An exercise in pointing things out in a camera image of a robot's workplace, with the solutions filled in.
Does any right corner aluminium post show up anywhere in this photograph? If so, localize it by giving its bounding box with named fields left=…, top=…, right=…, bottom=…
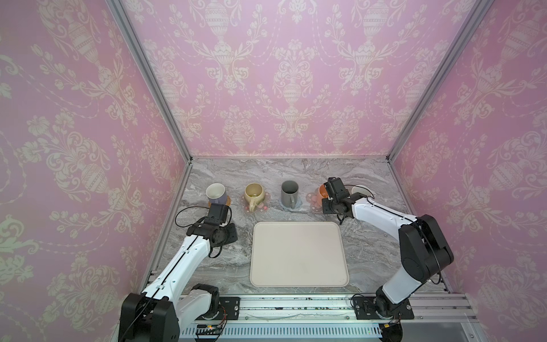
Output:
left=386, top=0, right=494, bottom=165

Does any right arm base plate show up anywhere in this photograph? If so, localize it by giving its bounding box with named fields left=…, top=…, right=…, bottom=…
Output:
left=350, top=294, right=415, bottom=321

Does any left corner aluminium post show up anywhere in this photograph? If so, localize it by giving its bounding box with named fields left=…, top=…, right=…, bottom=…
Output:
left=106, top=0, right=192, bottom=164

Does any beige serving tray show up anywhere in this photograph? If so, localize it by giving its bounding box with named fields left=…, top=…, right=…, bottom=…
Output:
left=249, top=221, right=350, bottom=288

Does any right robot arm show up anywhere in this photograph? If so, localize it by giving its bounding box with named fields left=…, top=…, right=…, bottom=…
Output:
left=322, top=178, right=454, bottom=319

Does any woven tan coaster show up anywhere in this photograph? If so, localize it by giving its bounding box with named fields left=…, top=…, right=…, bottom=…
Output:
left=208, top=196, right=232, bottom=207

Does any orange pink mug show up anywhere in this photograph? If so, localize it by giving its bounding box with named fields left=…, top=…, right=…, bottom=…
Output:
left=319, top=185, right=328, bottom=198

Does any aluminium front rail frame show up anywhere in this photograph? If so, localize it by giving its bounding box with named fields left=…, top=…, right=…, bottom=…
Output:
left=178, top=293, right=487, bottom=341

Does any pink flower coaster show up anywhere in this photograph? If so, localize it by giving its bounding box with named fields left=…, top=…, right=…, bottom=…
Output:
left=239, top=192, right=271, bottom=214
left=306, top=190, right=323, bottom=214

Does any yellow-green mug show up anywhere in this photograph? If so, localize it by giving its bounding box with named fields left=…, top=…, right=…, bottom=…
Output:
left=244, top=183, right=266, bottom=212

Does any corner aluminium post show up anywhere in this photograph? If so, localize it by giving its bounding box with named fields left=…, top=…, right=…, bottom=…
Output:
left=106, top=0, right=192, bottom=164
left=386, top=0, right=494, bottom=165

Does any white mug purple handle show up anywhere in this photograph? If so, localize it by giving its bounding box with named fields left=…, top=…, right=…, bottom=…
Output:
left=206, top=183, right=227, bottom=205

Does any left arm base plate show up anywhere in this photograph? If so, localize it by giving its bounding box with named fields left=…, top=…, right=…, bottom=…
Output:
left=215, top=296, right=241, bottom=321

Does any blue grey round coaster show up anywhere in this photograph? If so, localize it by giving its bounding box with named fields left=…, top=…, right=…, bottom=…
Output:
left=279, top=195, right=302, bottom=211

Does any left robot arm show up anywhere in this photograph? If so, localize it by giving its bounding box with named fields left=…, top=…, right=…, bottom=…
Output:
left=118, top=204, right=237, bottom=341

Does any dark grey mug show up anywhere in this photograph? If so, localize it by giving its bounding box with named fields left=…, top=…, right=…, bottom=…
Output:
left=281, top=180, right=299, bottom=209

